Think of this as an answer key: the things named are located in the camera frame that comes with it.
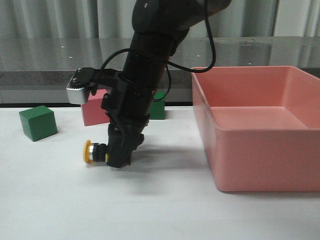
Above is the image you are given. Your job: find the green cube near bin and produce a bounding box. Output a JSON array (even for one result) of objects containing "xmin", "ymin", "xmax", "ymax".
[{"xmin": 149, "ymin": 91, "xmax": 165, "ymax": 120}]

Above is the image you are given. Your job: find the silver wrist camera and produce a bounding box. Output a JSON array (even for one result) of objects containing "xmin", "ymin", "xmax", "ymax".
[{"xmin": 66, "ymin": 67, "xmax": 95, "ymax": 105}]

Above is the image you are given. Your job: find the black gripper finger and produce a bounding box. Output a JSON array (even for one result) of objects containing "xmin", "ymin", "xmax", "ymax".
[{"xmin": 107, "ymin": 124, "xmax": 132, "ymax": 168}]

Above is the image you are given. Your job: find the yellow push button switch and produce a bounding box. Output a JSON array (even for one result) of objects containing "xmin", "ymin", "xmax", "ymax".
[{"xmin": 83, "ymin": 140, "xmax": 109, "ymax": 164}]

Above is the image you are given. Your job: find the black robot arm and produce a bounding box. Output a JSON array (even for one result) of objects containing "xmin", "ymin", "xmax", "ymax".
[{"xmin": 102, "ymin": 0, "xmax": 230, "ymax": 152}]

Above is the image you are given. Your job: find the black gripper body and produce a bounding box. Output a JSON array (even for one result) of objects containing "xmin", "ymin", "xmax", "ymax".
[{"xmin": 101, "ymin": 93, "xmax": 150, "ymax": 150}]

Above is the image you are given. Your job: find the pink cube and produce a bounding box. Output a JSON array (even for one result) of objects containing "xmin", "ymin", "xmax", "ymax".
[{"xmin": 81, "ymin": 89, "xmax": 110, "ymax": 126}]

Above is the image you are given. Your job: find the pink plastic bin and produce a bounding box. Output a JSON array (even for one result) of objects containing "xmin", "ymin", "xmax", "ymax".
[{"xmin": 192, "ymin": 66, "xmax": 320, "ymax": 192}]

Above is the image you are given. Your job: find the green cube far left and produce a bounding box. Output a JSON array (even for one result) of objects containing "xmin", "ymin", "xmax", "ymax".
[{"xmin": 19, "ymin": 105, "xmax": 58, "ymax": 142}]

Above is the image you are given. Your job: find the black camera cable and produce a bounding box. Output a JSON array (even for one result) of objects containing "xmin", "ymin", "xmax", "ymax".
[{"xmin": 98, "ymin": 0, "xmax": 217, "ymax": 102}]

